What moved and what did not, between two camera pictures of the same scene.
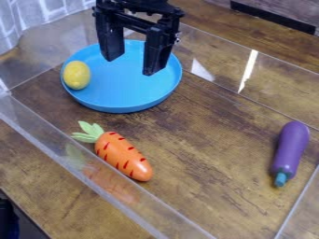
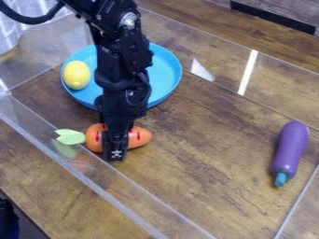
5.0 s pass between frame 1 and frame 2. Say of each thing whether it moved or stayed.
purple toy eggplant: stayed
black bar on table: stayed
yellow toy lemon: stayed
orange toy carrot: moved
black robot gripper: moved
